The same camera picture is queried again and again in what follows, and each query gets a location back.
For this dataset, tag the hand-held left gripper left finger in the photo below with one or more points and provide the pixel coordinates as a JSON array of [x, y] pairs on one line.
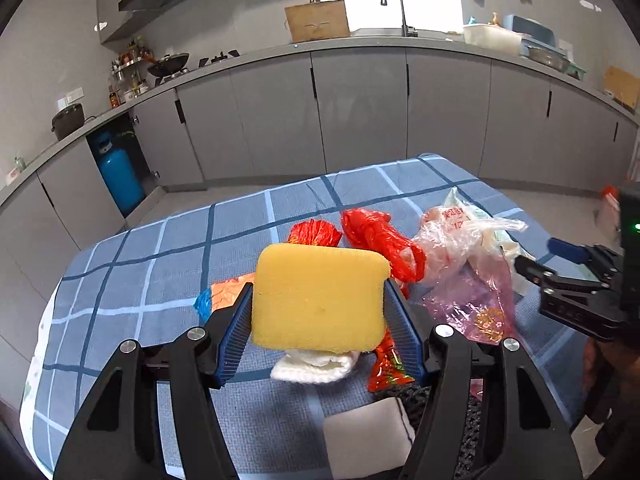
[[235, 331]]

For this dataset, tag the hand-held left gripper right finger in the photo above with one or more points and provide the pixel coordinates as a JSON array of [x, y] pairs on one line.
[[405, 335]]

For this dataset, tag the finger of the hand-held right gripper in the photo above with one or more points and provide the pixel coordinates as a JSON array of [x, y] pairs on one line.
[[537, 271], [567, 250]]

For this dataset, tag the black mesh scrubber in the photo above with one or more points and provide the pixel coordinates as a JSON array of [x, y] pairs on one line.
[[415, 400]]

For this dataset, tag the yellow sponge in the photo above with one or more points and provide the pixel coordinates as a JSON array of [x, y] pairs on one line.
[[320, 300]]

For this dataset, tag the clear plastic bag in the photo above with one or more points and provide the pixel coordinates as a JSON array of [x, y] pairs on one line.
[[450, 230]]

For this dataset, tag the red foil bag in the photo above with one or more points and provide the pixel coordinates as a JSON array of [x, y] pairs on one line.
[[315, 234]]

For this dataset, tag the person's right hand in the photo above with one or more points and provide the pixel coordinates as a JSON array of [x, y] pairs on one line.
[[595, 370]]

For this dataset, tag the red snack wrapper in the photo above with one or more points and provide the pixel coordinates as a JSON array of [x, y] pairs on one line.
[[387, 367]]

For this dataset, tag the orange and blue wrapper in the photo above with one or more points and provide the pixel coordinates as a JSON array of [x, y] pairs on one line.
[[225, 295]]

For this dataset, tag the pink bucket with red liner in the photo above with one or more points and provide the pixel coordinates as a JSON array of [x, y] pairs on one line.
[[607, 210]]

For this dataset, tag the pink translucent plastic bag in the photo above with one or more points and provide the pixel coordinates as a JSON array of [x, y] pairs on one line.
[[475, 305]]

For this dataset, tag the white knitted cloth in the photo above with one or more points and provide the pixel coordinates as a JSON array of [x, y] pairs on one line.
[[310, 367]]

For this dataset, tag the red plastic bag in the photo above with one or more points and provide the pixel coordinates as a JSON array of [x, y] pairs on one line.
[[375, 240]]

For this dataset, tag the blue checkered tablecloth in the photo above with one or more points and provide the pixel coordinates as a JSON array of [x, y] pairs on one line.
[[150, 270]]

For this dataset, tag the white sponge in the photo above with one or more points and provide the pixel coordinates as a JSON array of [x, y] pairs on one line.
[[365, 435]]

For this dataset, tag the wooden cutting board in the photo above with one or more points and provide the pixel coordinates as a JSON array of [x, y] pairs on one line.
[[620, 87]]

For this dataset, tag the green plastic basin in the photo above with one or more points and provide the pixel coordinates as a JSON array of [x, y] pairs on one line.
[[577, 70]]

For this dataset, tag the metal bowl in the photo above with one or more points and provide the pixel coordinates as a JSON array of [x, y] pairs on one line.
[[547, 57]]

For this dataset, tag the blue gas cylinder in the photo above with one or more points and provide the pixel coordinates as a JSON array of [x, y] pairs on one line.
[[119, 175]]

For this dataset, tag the white plastic basin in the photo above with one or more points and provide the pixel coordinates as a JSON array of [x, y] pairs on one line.
[[487, 37]]

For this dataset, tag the blue dish rack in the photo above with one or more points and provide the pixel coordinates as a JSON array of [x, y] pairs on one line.
[[530, 25]]

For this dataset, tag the grey kitchen counter cabinets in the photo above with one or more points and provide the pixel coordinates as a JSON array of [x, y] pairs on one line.
[[360, 110]]

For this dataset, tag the black pot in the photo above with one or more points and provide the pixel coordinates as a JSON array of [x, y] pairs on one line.
[[69, 121]]

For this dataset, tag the black gas stove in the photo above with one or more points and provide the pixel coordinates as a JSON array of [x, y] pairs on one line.
[[215, 57]]

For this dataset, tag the black wok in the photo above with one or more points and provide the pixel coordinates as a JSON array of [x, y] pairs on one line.
[[167, 64]]

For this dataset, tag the metal spice rack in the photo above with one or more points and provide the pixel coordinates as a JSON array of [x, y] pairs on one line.
[[127, 72]]

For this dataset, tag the black gooseneck faucet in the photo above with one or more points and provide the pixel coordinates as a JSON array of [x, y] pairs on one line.
[[402, 5]]

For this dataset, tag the cardboard box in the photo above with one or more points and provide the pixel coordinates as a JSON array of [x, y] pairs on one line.
[[317, 21]]

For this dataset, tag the white wall socket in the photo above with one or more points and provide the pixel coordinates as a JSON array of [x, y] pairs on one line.
[[70, 100]]

